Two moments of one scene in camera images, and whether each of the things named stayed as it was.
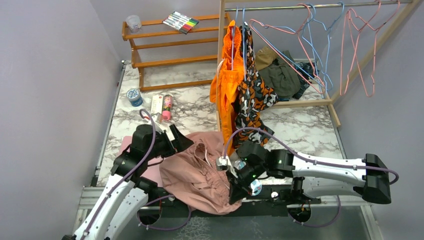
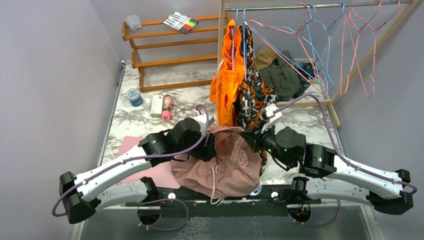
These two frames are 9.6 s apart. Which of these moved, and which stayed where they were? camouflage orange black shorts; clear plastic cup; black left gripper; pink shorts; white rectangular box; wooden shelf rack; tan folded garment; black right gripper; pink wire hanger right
Moved: black left gripper; black right gripper; pink shorts
Stayed: clear plastic cup; camouflage orange black shorts; wooden shelf rack; white rectangular box; tan folded garment; pink wire hanger right
